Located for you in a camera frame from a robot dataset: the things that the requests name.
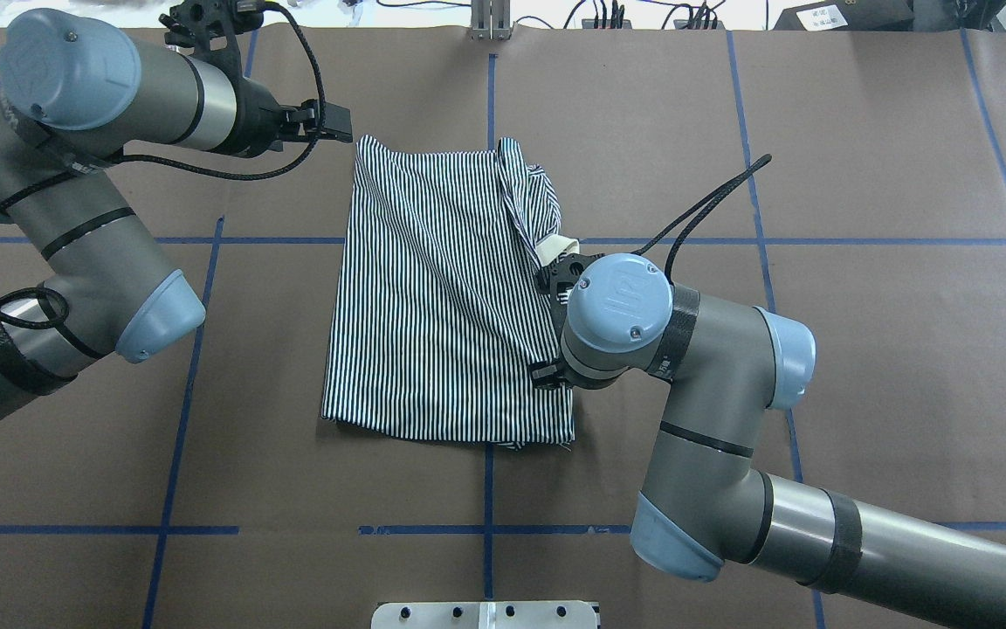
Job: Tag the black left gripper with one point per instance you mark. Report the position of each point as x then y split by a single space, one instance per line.
256 120

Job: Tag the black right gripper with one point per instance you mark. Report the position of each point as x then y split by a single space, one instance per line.
545 376

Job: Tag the navy white striped polo shirt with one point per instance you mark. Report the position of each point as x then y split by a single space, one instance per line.
437 316

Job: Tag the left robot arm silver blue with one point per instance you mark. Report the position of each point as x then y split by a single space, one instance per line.
74 91

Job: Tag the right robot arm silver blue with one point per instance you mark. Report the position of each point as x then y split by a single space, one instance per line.
702 504

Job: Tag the black power strip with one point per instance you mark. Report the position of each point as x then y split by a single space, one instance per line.
604 16

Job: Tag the black box with label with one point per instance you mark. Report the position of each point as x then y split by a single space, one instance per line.
847 16

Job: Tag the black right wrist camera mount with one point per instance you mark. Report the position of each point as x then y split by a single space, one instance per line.
558 278

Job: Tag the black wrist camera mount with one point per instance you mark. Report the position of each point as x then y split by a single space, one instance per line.
558 278
210 29

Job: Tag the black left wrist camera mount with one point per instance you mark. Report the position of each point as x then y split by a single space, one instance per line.
210 29

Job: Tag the aluminium frame post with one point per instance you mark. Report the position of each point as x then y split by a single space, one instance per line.
490 20

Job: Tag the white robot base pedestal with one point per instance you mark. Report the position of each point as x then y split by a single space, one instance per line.
488 614

